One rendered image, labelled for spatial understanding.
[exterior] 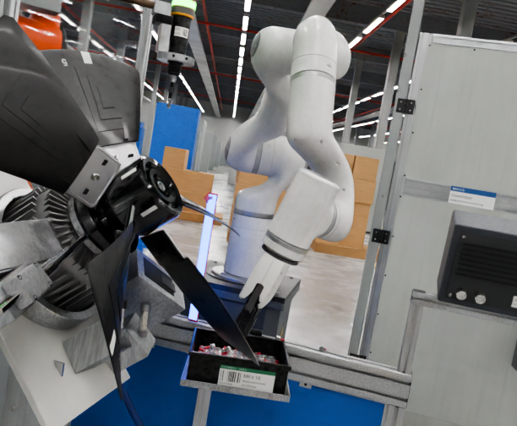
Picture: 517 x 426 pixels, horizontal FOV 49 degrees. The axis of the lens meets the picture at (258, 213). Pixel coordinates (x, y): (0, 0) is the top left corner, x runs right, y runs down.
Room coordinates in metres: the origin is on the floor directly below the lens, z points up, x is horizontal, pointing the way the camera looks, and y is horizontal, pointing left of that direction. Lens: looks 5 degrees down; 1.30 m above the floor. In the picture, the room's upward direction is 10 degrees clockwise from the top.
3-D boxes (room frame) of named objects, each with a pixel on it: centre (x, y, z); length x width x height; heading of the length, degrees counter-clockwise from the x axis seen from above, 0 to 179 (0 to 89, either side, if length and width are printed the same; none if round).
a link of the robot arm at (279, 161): (1.66, -0.02, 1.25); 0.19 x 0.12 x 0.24; 99
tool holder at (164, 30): (1.08, 0.21, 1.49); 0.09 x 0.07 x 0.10; 112
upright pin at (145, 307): (1.04, 0.18, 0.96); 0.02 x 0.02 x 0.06
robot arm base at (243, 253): (1.65, 0.01, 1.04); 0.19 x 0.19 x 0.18
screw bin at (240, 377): (1.23, -0.01, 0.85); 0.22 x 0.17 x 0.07; 93
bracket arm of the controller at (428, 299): (1.29, -0.50, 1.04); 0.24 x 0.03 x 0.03; 77
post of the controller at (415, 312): (1.31, -0.40, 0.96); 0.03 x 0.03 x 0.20; 77
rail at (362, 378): (1.41, 0.02, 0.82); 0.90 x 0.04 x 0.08; 77
